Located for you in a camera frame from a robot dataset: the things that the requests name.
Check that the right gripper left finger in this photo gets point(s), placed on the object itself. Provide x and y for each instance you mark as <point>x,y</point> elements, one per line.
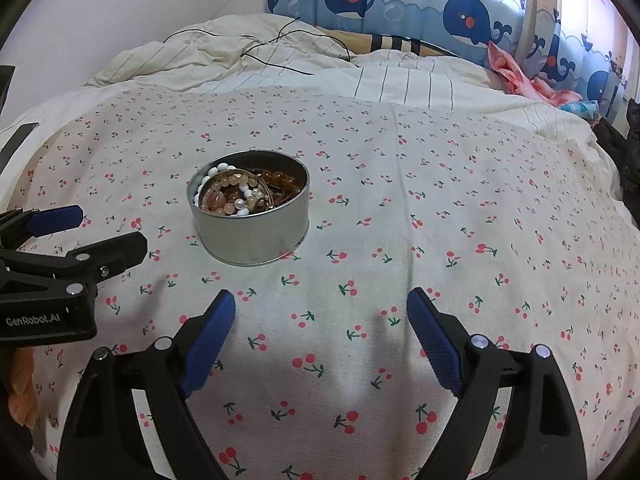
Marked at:
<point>174,368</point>

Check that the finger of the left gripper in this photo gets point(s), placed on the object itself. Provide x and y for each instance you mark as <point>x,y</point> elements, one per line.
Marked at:
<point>97,262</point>
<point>50,221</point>

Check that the person's left hand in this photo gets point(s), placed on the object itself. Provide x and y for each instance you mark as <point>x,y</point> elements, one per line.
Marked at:
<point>23,405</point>

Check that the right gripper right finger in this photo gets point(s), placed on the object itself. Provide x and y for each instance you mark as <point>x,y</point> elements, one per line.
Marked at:
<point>473,370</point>

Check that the tan striped pillow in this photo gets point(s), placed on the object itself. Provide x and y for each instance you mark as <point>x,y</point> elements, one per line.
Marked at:
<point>360,43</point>

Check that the pink crumpled cloth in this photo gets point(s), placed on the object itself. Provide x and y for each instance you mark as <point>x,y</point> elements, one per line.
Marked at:
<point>516,82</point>

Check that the light blue cloth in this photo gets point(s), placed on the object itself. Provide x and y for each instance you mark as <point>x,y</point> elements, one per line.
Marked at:
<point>587,110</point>

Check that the round silver metal tin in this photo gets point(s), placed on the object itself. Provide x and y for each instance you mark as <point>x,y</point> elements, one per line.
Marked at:
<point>250,208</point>

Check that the cherry print bed sheet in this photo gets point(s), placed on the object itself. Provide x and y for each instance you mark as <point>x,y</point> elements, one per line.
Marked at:
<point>515,230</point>

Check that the black jacket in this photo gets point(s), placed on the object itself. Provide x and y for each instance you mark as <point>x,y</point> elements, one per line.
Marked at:
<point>625,153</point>

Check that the white striped duvet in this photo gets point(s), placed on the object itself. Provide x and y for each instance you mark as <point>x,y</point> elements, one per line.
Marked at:
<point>266,50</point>

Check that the blue whale print curtain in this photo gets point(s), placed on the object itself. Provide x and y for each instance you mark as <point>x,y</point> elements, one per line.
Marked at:
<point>583,46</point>

